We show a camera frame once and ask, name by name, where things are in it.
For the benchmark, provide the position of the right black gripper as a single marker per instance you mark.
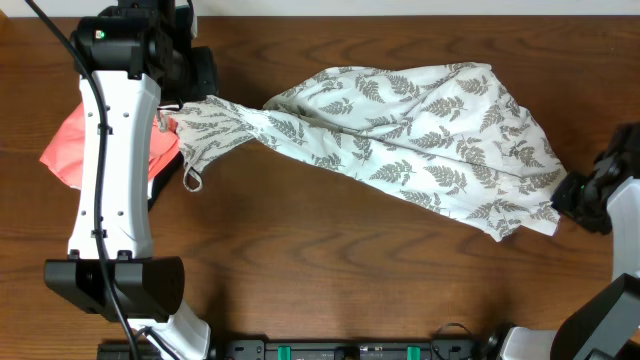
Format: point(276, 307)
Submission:
point(564, 195)

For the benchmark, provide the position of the black folded garment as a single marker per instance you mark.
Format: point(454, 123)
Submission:
point(161, 180)

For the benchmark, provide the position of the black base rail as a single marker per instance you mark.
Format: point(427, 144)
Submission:
point(441, 347)

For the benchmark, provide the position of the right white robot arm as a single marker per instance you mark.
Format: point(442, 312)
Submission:
point(603, 327)

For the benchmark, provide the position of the pink folded garment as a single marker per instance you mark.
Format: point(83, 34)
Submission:
point(65, 153)

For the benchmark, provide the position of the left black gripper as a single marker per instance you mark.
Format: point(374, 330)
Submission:
point(204, 85)

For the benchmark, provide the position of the white fern print dress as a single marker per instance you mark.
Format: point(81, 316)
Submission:
point(448, 138)

